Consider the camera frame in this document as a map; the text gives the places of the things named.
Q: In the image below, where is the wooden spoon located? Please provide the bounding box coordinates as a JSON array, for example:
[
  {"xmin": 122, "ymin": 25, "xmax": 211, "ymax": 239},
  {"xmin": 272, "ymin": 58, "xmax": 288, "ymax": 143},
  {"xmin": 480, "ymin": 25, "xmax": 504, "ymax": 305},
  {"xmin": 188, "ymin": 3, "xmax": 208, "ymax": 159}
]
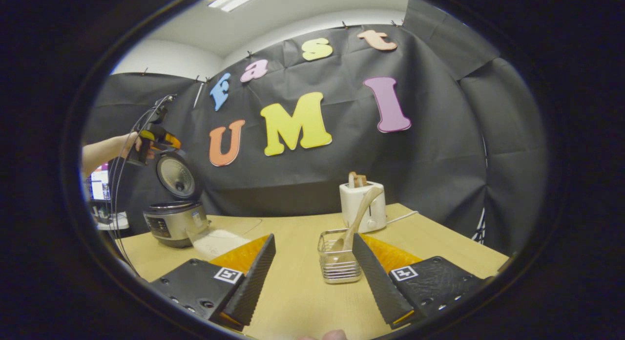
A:
[{"xmin": 328, "ymin": 186, "xmax": 384, "ymax": 253}]

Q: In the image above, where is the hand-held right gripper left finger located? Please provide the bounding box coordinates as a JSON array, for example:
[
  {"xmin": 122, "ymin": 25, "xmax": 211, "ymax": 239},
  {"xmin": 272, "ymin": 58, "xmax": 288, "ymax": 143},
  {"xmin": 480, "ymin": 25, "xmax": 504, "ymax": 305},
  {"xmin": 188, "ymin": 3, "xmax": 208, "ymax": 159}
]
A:
[{"xmin": 149, "ymin": 234, "xmax": 276, "ymax": 331}]

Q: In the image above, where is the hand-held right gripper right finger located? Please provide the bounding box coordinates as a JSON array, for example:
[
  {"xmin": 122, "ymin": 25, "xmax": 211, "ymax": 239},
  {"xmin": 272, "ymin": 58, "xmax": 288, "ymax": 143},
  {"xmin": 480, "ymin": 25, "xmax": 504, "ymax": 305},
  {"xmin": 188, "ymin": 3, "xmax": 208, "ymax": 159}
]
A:
[{"xmin": 352, "ymin": 234, "xmax": 489, "ymax": 330}]

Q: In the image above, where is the white side desk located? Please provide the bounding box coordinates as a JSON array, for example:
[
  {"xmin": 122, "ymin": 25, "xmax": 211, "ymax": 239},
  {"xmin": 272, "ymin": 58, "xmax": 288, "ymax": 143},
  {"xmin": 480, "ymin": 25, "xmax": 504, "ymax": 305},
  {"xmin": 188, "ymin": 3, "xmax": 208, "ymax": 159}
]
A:
[{"xmin": 95, "ymin": 212, "xmax": 130, "ymax": 232}]

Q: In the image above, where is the grey silver rice cooker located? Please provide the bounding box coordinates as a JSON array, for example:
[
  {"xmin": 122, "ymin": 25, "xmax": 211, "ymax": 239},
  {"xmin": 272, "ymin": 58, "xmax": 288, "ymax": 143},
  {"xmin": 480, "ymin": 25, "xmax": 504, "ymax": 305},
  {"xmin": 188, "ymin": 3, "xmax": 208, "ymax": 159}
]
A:
[{"xmin": 143, "ymin": 152, "xmax": 210, "ymax": 249}]

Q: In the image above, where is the white toaster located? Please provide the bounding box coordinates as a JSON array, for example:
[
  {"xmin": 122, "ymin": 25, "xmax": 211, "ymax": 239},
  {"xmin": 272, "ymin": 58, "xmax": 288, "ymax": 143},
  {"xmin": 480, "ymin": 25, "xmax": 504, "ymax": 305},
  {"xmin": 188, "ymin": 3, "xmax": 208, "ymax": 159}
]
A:
[{"xmin": 339, "ymin": 181, "xmax": 387, "ymax": 233}]

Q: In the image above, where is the black backdrop cloth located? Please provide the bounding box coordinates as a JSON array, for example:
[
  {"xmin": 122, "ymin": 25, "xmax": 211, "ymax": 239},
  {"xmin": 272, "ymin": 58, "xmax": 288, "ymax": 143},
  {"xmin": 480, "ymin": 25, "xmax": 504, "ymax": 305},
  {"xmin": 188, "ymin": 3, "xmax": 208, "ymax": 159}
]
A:
[{"xmin": 83, "ymin": 0, "xmax": 550, "ymax": 257}]

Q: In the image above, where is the computer monitor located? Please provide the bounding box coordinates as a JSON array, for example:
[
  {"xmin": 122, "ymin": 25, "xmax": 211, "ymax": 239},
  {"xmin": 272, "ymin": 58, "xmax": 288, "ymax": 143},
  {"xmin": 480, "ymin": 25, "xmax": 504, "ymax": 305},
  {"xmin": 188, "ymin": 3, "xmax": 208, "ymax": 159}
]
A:
[{"xmin": 89, "ymin": 164, "xmax": 112, "ymax": 201}]

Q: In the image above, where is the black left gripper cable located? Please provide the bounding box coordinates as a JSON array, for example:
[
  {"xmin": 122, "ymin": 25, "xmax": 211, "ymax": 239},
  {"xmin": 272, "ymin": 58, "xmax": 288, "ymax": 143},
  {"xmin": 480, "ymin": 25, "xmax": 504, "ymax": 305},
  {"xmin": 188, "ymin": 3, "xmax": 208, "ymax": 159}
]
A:
[{"xmin": 107, "ymin": 106, "xmax": 164, "ymax": 277}]

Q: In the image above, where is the white toaster cable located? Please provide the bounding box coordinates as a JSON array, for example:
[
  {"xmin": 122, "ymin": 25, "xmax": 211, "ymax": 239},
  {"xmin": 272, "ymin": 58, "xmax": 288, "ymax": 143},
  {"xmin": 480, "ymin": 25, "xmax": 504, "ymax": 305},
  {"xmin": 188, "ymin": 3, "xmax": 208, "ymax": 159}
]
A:
[{"xmin": 386, "ymin": 211, "xmax": 419, "ymax": 225}]

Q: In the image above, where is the clear plastic container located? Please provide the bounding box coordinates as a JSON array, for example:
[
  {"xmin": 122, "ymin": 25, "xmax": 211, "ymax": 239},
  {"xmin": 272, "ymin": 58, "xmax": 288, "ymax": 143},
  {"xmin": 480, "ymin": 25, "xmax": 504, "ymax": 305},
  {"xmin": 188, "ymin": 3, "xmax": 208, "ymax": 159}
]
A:
[{"xmin": 188, "ymin": 217, "xmax": 263, "ymax": 260}]

